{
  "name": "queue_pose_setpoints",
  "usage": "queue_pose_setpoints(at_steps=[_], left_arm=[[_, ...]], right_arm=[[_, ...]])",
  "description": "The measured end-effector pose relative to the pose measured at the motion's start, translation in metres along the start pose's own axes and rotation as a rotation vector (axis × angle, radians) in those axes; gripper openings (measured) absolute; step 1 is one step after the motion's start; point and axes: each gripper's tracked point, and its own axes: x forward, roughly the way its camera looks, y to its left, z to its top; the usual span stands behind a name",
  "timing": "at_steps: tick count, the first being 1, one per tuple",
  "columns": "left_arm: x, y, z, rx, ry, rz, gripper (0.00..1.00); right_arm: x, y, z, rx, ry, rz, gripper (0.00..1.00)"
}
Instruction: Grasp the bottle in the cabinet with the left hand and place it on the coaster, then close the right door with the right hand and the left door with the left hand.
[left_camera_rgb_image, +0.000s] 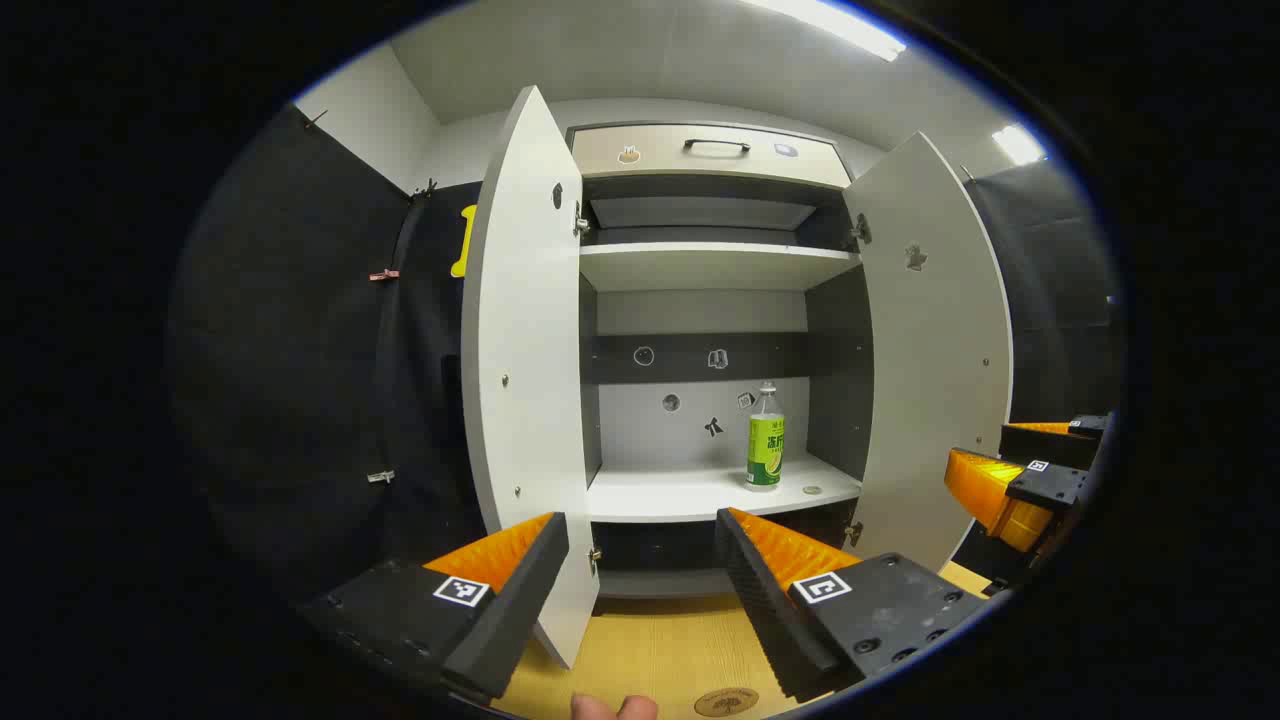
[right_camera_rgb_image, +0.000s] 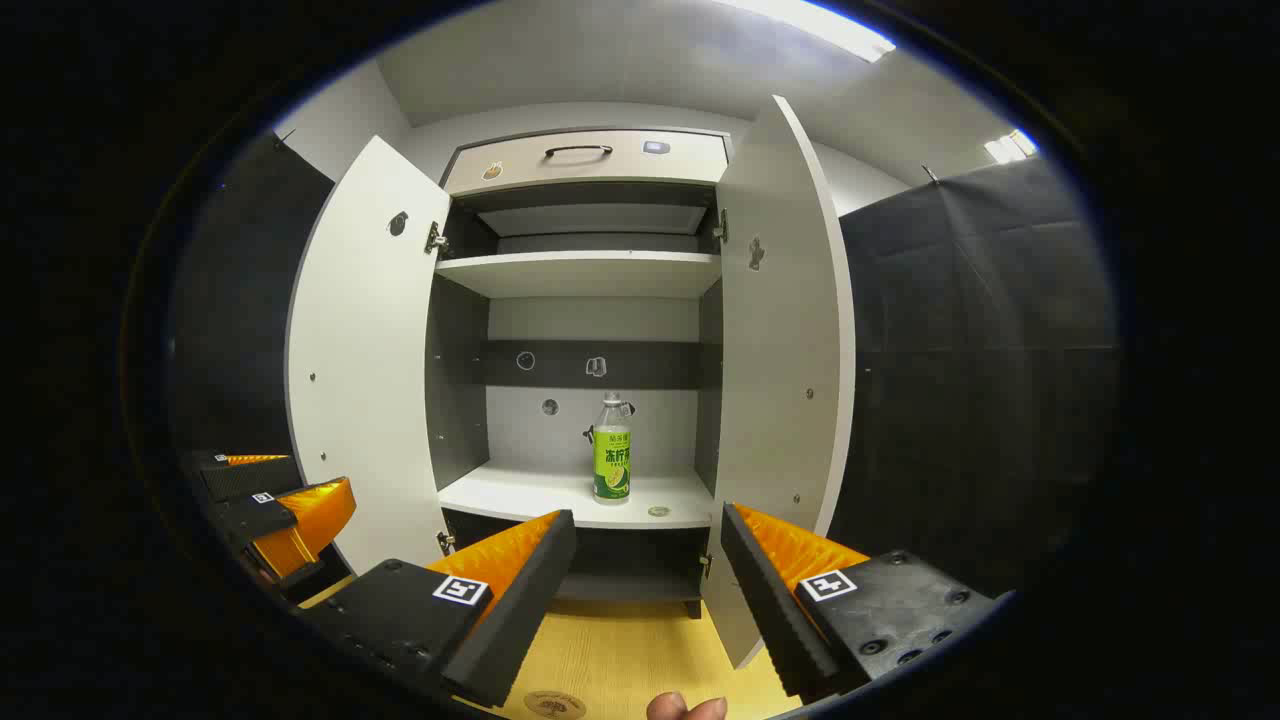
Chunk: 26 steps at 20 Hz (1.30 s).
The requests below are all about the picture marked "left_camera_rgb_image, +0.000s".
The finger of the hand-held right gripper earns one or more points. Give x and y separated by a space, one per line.
1040 445
1045 485

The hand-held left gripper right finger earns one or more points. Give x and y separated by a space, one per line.
760 610

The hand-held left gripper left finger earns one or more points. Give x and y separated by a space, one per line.
520 600

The round cork coaster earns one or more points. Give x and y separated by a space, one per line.
726 703

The grey cabinet door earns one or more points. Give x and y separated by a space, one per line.
930 350
525 350

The clear bottle with green label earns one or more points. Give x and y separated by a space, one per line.
765 455

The white cabinet shelf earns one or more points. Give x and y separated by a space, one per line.
700 490
710 265

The beige cabinet drawer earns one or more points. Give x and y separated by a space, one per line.
680 150

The short ceiling light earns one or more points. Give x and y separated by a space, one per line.
1018 145

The black backdrop cloth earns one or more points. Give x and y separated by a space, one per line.
300 350

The red cloth clip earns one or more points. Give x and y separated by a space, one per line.
383 274

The black cloth clip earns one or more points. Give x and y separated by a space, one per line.
428 188
315 118

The long ceiling light strip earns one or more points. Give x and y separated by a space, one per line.
830 25

